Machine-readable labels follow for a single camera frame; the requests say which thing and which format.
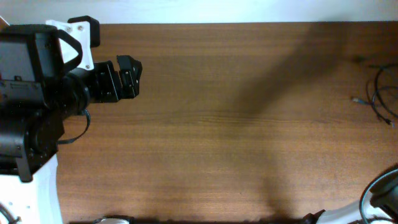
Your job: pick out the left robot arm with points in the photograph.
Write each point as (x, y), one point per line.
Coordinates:
(43, 82)

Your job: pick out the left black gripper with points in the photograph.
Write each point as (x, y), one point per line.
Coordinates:
(129, 87)

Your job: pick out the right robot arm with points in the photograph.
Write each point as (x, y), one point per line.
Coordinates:
(377, 204)

